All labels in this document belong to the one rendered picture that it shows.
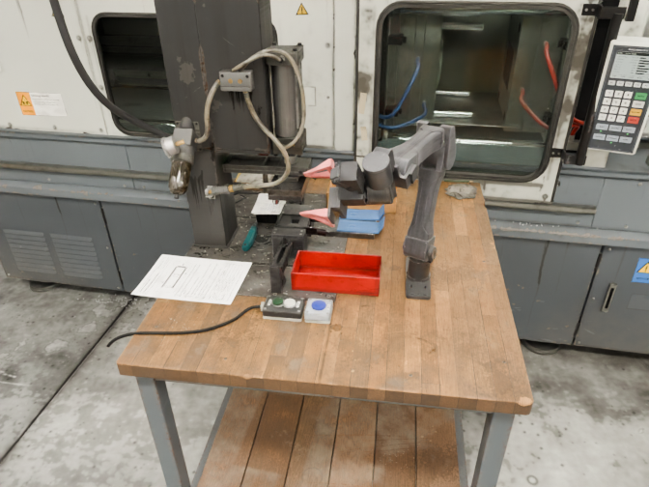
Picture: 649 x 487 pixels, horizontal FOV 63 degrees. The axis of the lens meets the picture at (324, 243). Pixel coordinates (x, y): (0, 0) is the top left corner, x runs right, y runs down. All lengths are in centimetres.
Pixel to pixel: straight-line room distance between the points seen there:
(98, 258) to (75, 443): 98
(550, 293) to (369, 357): 138
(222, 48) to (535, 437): 188
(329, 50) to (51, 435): 192
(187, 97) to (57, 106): 124
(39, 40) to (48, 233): 99
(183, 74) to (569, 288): 182
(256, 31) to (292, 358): 82
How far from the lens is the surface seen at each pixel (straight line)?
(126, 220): 278
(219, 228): 171
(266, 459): 199
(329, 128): 222
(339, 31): 211
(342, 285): 149
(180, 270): 168
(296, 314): 141
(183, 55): 153
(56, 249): 314
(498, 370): 135
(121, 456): 240
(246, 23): 146
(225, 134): 156
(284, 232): 164
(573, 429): 253
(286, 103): 151
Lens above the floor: 182
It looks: 32 degrees down
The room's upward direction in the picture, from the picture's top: 1 degrees counter-clockwise
